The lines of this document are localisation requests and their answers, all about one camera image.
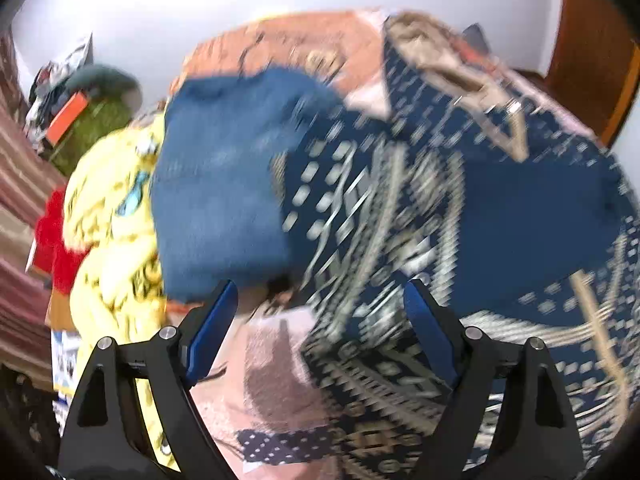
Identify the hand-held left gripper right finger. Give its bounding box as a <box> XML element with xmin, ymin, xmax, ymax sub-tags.
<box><xmin>402</xmin><ymin>279</ymin><xmax>586</xmax><ymax>480</ymax></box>

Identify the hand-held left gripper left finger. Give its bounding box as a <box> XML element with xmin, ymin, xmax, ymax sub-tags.
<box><xmin>57</xmin><ymin>280</ymin><xmax>240</xmax><ymax>480</ymax></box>

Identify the navy patterned garment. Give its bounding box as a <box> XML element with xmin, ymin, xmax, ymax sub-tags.
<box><xmin>235</xmin><ymin>10</ymin><xmax>635</xmax><ymax>480</ymax></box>

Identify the yellow printed cloth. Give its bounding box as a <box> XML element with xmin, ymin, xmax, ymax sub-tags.
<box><xmin>62</xmin><ymin>115</ymin><xmax>181</xmax><ymax>471</ymax></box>

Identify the blue denim garment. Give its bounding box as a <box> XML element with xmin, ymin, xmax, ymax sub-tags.
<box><xmin>150</xmin><ymin>70</ymin><xmax>346</xmax><ymax>306</ymax></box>

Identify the white blue printed box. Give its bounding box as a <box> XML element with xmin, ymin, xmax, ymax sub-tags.
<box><xmin>50</xmin><ymin>330</ymin><xmax>81</xmax><ymax>431</ymax></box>

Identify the red fuzzy cloth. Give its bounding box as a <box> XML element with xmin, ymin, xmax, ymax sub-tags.
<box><xmin>32</xmin><ymin>187</ymin><xmax>86</xmax><ymax>291</ymax></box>

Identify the green cloth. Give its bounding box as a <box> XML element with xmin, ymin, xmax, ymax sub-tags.
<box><xmin>50</xmin><ymin>95</ymin><xmax>136</xmax><ymax>176</ymax></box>

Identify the striped curtain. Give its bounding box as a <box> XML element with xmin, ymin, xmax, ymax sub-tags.
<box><xmin>0</xmin><ymin>30</ymin><xmax>68</xmax><ymax>386</ymax></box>

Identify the orange box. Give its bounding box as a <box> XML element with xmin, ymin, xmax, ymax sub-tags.
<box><xmin>45</xmin><ymin>91</ymin><xmax>91</xmax><ymax>143</ymax></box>

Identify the grey-green cushion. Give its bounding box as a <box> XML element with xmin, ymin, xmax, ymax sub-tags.
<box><xmin>67</xmin><ymin>65</ymin><xmax>138</xmax><ymax>93</ymax></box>

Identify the dark grey bag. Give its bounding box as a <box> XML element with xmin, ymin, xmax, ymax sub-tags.
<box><xmin>462</xmin><ymin>25</ymin><xmax>493</xmax><ymax>53</ymax></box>

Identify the glossy printed bag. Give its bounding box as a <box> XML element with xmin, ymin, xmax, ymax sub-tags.
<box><xmin>27</xmin><ymin>35</ymin><xmax>93</xmax><ymax>126</ymax></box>

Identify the wooden door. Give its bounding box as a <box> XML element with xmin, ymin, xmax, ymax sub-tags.
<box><xmin>542</xmin><ymin>0</ymin><xmax>640</xmax><ymax>148</ymax></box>

